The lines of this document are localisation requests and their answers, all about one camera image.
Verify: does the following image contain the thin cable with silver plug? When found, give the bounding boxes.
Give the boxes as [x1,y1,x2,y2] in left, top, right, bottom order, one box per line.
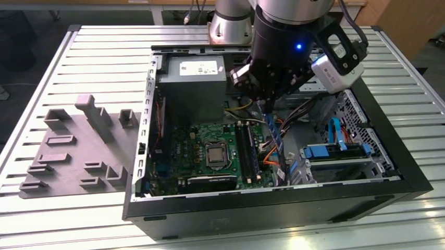
[183,0,206,26]

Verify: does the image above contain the black PC case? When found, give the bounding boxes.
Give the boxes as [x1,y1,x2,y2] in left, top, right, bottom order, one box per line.
[122,43,434,241]

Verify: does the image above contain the black RAM slot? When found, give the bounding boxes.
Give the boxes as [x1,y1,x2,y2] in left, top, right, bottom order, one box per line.
[234,121,251,184]

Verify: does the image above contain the grey parts rack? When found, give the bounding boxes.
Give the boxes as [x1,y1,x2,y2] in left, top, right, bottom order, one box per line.
[17,93,143,200]

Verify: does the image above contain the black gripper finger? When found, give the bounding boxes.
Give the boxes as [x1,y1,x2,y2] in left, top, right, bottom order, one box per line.
[229,64,277,115]
[271,69,317,115]

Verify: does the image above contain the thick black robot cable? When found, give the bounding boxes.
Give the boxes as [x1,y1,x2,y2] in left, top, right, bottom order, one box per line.
[338,0,369,53]

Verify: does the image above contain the metal disk bay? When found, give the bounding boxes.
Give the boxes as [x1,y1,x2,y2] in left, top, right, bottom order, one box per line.
[287,156,384,185]

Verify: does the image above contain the RAM stick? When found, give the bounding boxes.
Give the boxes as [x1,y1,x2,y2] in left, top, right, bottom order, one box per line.
[245,124,262,182]
[259,103,285,158]

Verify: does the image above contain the black cable bundle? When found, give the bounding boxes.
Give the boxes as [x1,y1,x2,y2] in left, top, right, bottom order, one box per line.
[259,90,343,152]

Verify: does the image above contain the yellow wires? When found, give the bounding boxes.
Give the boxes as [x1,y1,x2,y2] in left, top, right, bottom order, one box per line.
[225,100,253,115]

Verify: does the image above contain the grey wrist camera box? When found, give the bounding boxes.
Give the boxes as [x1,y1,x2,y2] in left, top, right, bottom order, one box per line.
[310,15,370,94]

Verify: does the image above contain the wooden cabinet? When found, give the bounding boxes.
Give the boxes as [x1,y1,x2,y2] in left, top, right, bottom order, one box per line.
[377,0,445,60]

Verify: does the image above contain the black graphics card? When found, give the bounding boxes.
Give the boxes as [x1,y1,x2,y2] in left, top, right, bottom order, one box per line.
[178,174,239,195]

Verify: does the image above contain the metal drive cage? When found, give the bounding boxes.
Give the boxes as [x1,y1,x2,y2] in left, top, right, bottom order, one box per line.
[278,48,349,110]

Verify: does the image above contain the grey power supply unit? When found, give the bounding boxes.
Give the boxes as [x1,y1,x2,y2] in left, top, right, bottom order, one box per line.
[158,55,230,126]

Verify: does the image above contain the green motherboard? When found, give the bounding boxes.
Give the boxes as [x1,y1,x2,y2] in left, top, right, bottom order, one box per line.
[148,122,279,195]

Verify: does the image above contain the hard disk in blue carrier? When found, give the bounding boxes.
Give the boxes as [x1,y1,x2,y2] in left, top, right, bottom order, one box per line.
[301,144,372,161]

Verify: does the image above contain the silver CPU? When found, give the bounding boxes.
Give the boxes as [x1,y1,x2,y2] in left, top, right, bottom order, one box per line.
[207,148,226,161]

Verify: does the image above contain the red wire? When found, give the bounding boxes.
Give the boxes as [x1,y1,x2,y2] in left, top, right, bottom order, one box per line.
[155,95,164,139]

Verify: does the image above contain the orange wires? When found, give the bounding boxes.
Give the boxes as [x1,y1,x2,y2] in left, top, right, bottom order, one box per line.
[262,148,281,166]

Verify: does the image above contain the metal socket cover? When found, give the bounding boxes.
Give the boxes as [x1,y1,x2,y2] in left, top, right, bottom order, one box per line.
[203,142,230,169]

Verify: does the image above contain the blue flat wire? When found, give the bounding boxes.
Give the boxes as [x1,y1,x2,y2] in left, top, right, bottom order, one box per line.
[329,117,349,151]

